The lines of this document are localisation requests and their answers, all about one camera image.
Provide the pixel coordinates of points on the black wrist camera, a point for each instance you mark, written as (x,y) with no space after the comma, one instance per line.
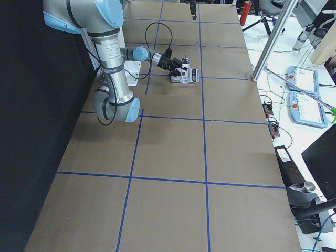
(168,52)

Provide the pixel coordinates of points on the blue teach pendant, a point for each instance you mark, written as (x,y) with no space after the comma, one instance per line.
(304,78)
(306,111)

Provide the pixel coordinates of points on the far blue teach pendant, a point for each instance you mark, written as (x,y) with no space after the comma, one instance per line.
(304,78)

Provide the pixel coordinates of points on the near blue teach pendant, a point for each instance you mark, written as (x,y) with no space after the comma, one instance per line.
(306,111)

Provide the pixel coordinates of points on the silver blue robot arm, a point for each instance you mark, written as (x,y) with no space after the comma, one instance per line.
(103,21)

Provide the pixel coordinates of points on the far orange connector board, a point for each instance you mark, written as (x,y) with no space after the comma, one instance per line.
(268,109)

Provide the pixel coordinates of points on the orange connector board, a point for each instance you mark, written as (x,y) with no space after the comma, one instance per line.
(274,129)
(268,109)

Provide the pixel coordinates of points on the silver digital kitchen scale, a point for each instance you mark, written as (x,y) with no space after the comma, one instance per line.
(194,77)

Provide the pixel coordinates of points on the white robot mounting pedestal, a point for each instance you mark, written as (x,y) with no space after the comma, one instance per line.
(131,73)

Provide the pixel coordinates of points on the near orange connector board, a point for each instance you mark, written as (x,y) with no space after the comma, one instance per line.
(274,129)

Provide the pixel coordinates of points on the red cylinder bottle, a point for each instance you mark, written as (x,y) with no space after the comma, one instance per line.
(245,12)

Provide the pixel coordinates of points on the wooden board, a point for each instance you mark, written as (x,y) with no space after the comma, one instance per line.
(326,48)

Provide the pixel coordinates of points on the clear glass sauce bottle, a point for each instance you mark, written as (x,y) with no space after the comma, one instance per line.
(185,70)

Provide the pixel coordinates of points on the black monitor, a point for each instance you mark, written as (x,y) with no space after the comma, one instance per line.
(319,158)

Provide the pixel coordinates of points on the long metal reacher stick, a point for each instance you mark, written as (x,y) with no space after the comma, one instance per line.
(313,96)

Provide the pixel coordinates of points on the clear spray bottle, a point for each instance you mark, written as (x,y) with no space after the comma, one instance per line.
(303,37)

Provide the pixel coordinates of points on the black monitor stand clamp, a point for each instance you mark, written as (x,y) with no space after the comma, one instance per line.
(311,213)

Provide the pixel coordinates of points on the aluminium frame post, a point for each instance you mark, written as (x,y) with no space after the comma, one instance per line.
(273,38)

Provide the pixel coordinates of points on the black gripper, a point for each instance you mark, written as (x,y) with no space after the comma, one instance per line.
(193,10)
(165,63)

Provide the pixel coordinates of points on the black power brick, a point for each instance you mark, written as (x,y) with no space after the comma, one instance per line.
(288,169)

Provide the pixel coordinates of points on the black camera tripod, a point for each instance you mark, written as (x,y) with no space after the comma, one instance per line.
(265,20)

